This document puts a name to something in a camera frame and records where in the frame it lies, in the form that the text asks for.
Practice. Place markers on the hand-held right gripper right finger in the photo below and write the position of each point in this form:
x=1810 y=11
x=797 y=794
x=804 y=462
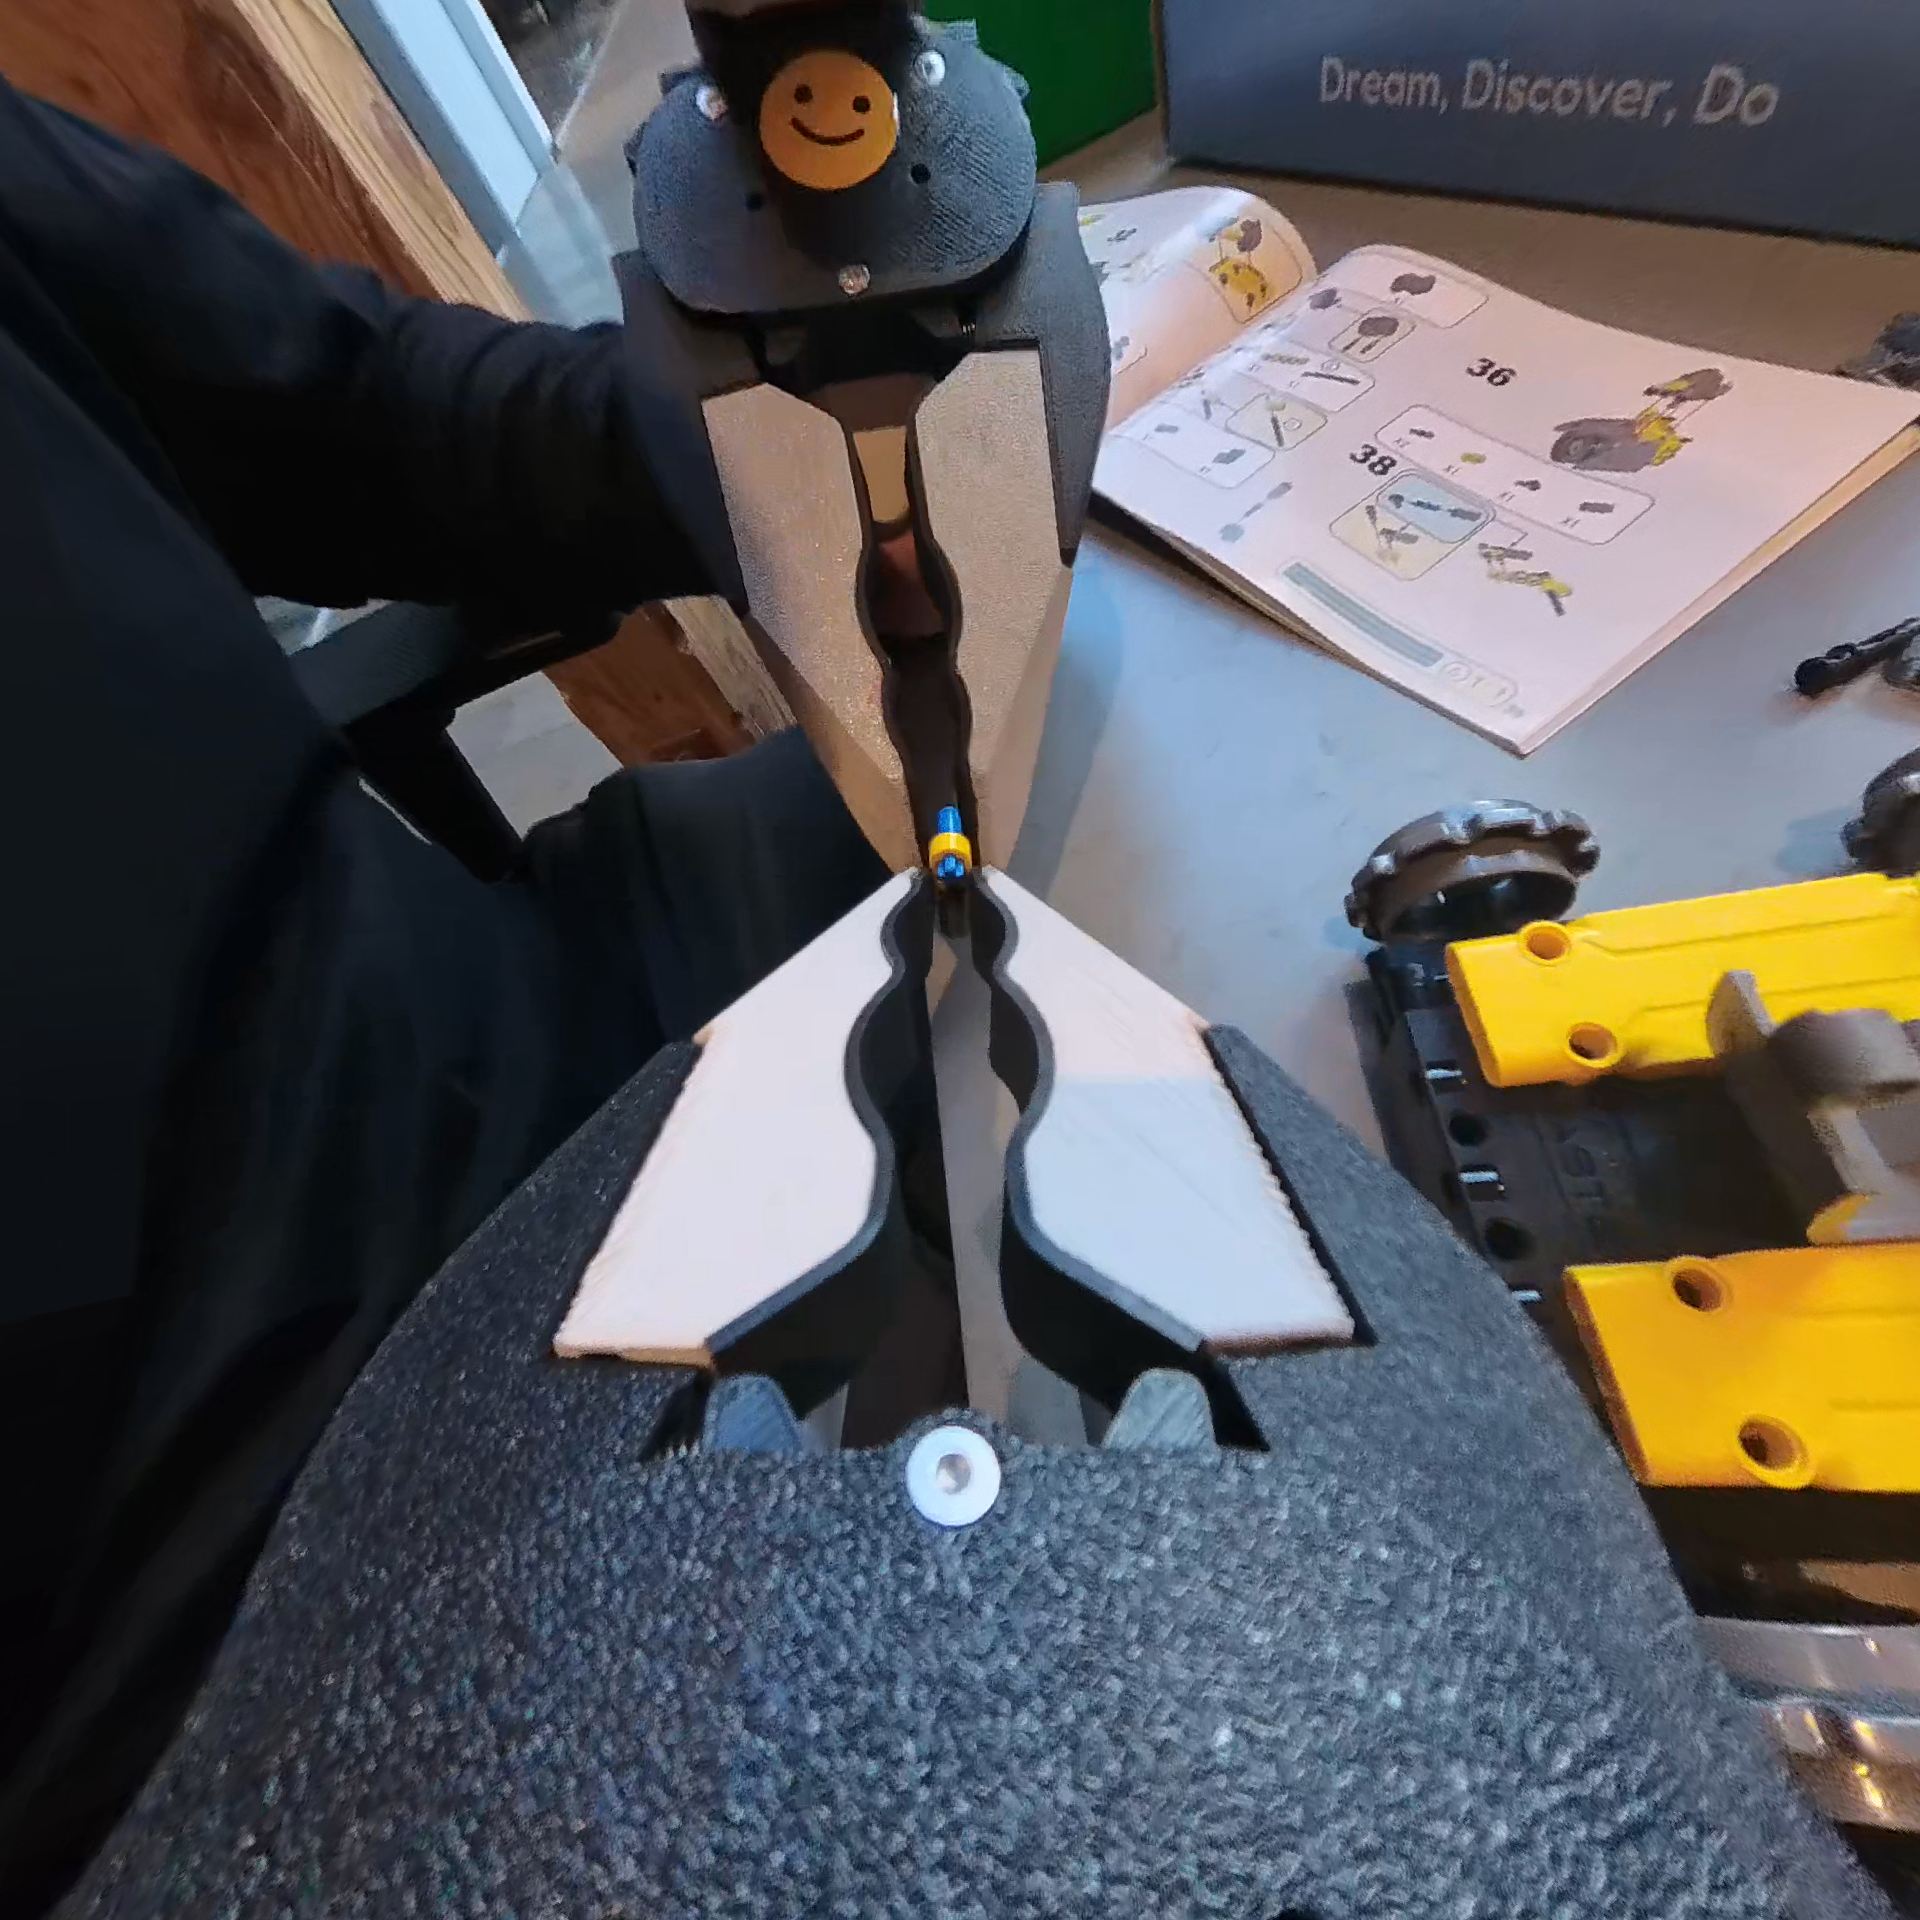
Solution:
x=1170 y=1201

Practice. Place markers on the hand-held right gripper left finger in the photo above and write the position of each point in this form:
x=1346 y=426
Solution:
x=734 y=1201

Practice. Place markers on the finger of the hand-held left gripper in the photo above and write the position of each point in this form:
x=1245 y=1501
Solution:
x=1005 y=571
x=794 y=571

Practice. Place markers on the grey sleeve with black pin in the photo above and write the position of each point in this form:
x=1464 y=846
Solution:
x=952 y=901

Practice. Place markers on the instruction booklet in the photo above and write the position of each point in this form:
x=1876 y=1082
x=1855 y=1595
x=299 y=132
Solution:
x=1501 y=481

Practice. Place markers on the person's left forearm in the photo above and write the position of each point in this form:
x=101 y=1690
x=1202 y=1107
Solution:
x=375 y=435

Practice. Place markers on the grey desk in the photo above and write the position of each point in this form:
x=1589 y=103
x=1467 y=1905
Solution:
x=1230 y=780

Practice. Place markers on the person's left hand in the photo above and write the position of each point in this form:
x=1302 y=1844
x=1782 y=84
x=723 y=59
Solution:
x=903 y=582

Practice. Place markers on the person's grey trouser leg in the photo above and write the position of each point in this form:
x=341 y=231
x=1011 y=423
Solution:
x=704 y=871

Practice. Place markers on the green storage bin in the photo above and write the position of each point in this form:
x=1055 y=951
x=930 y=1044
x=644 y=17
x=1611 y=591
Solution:
x=1080 y=60

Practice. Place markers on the yellow black brick vehicle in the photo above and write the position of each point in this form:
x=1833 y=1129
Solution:
x=1725 y=1351

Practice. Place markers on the dark cardboard box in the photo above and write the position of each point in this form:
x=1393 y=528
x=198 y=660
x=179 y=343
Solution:
x=1501 y=150

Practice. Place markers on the pile of small dark connectors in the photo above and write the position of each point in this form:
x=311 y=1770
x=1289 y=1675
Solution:
x=1852 y=656

